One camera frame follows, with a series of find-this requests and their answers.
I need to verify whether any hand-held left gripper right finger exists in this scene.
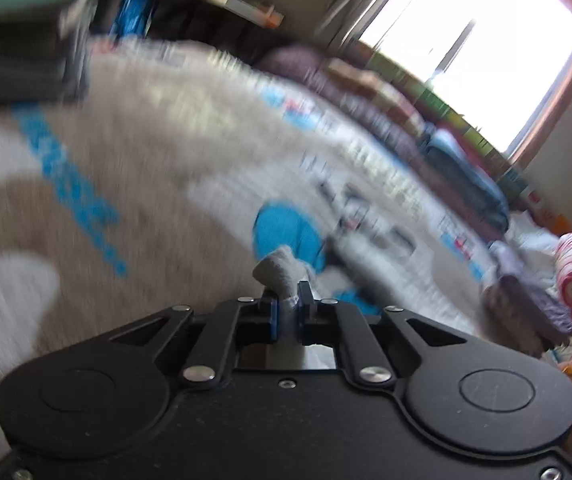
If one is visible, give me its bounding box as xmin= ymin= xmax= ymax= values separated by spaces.
xmin=298 ymin=281 xmax=468 ymax=387

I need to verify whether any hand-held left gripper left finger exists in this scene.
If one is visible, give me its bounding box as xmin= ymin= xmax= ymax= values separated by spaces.
xmin=110 ymin=298 xmax=280 ymax=384

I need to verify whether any grey and blue garment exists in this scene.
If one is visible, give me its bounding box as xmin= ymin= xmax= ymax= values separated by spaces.
xmin=251 ymin=201 xmax=388 ymax=369

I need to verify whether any beige printed blanket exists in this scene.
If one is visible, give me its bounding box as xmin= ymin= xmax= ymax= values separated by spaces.
xmin=0 ymin=37 xmax=497 ymax=466

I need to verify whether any blue clothing pile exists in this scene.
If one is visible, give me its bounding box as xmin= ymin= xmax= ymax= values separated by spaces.
xmin=424 ymin=129 xmax=512 ymax=231

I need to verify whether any purple cloth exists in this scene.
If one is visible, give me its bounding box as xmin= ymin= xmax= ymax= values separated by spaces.
xmin=486 ymin=241 xmax=572 ymax=356

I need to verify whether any purple bedding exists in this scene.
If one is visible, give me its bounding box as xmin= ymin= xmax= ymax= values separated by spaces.
xmin=256 ymin=45 xmax=504 ymax=241

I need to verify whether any wooden shelf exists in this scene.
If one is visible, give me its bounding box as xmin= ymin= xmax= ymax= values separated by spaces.
xmin=197 ymin=0 xmax=285 ymax=29

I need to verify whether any grey curtain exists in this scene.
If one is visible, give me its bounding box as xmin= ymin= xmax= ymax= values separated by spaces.
xmin=314 ymin=0 xmax=422 ymax=47

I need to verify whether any bright window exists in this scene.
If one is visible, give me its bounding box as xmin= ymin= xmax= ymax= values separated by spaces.
xmin=359 ymin=0 xmax=572 ymax=154

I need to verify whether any blue plastic bag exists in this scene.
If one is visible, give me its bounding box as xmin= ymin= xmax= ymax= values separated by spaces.
xmin=111 ymin=0 xmax=161 ymax=40

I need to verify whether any dark grey bag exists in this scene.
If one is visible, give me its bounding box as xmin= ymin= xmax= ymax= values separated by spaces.
xmin=0 ymin=0 xmax=92 ymax=107

